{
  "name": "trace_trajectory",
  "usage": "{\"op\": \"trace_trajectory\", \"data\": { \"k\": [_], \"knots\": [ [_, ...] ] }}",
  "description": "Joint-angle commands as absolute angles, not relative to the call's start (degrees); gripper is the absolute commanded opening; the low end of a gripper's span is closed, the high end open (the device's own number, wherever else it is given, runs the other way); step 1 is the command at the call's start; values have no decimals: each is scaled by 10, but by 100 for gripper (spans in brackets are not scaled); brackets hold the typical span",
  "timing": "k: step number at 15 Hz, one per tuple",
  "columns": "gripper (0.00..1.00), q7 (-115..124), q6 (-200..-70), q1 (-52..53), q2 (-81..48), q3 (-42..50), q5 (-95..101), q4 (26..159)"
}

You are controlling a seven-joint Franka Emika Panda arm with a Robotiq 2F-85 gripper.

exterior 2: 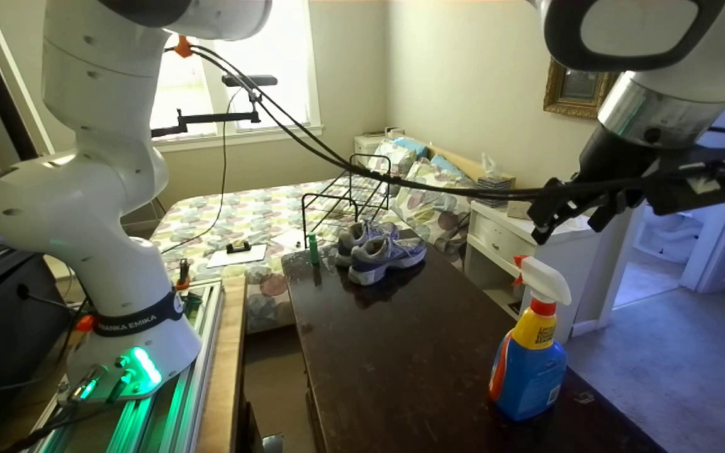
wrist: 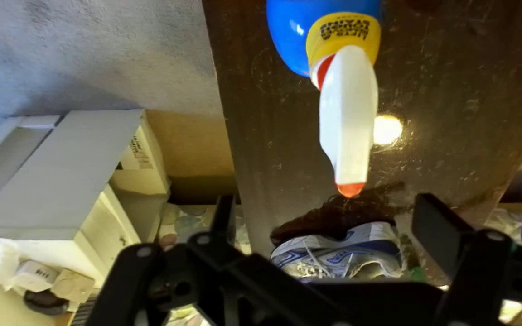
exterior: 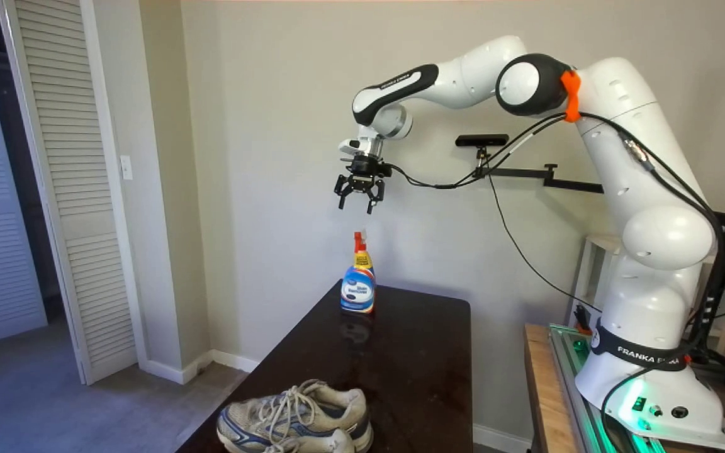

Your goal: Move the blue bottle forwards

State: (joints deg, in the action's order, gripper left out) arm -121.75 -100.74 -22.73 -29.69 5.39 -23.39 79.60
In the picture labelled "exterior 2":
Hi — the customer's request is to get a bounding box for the white nightstand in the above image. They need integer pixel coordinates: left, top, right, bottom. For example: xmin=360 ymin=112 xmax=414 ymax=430
xmin=464 ymin=199 xmax=634 ymax=336

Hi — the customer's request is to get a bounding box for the white toilet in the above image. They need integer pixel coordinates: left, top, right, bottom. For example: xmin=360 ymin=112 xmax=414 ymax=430
xmin=634 ymin=210 xmax=705 ymax=266

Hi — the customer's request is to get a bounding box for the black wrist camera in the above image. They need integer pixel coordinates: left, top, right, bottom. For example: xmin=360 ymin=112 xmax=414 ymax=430
xmin=642 ymin=160 xmax=725 ymax=218

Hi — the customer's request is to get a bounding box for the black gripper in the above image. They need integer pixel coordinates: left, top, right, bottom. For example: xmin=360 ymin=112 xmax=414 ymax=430
xmin=527 ymin=123 xmax=662 ymax=245

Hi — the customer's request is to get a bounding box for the brown cardboard piece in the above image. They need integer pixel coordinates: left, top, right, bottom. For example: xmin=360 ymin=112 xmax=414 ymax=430
xmin=423 ymin=140 xmax=510 ymax=183

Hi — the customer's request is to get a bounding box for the gold framed picture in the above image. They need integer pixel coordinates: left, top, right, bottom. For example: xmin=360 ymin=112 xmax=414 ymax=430
xmin=545 ymin=58 xmax=623 ymax=121

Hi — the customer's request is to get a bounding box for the black controller box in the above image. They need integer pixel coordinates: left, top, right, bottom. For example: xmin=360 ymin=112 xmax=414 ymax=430
xmin=0 ymin=245 xmax=77 ymax=430

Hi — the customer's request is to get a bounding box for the thin black camera cable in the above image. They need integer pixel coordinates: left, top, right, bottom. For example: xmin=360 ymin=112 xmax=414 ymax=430
xmin=210 ymin=84 xmax=244 ymax=245

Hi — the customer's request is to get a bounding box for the bed with floral quilt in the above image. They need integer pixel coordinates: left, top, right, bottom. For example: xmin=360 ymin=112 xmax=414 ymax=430
xmin=127 ymin=179 xmax=474 ymax=336

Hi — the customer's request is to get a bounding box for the aluminium rail with green light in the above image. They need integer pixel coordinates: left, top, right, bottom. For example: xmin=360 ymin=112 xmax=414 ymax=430
xmin=7 ymin=283 xmax=226 ymax=453

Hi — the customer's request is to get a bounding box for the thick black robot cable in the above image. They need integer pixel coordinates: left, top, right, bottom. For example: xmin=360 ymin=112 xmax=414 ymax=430
xmin=185 ymin=44 xmax=599 ymax=204

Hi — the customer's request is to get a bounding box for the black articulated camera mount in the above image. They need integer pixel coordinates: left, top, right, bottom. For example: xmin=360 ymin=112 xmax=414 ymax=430
xmin=148 ymin=84 xmax=266 ymax=140

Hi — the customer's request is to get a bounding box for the grey tissue box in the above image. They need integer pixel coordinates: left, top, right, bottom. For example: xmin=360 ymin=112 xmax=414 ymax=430
xmin=474 ymin=154 xmax=520 ymax=191

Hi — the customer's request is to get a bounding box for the small red brown tool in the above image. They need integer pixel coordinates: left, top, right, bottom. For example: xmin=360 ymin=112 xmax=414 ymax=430
xmin=174 ymin=259 xmax=195 ymax=296

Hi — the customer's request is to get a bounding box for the black wire rack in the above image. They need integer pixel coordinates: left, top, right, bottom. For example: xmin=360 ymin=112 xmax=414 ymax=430
xmin=301 ymin=150 xmax=398 ymax=245

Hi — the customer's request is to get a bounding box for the black mounted stereo camera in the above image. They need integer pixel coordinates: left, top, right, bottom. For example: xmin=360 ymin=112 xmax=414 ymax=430
xmin=220 ymin=73 xmax=282 ymax=89

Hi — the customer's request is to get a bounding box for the orange cable clip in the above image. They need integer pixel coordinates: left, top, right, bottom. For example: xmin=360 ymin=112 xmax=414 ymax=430
xmin=172 ymin=32 xmax=196 ymax=60

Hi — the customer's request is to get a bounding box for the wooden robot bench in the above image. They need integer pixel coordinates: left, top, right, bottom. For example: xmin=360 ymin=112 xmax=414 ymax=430
xmin=195 ymin=269 xmax=249 ymax=453

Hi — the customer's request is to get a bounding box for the white grey running sneaker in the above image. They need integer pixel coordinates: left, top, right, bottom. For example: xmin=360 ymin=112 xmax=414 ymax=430
xmin=345 ymin=229 xmax=428 ymax=286
xmin=323 ymin=218 xmax=383 ymax=269

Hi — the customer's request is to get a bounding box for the bright bedroom window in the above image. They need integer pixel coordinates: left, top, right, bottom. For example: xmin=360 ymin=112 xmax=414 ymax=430
xmin=146 ymin=0 xmax=325 ymax=146

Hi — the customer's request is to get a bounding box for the white paper sheet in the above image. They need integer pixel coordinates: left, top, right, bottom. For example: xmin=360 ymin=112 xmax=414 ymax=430
xmin=206 ymin=242 xmax=269 ymax=271

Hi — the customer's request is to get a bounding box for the blue spray bottle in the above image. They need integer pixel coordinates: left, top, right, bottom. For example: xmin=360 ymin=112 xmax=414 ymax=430
xmin=486 ymin=254 xmax=575 ymax=422

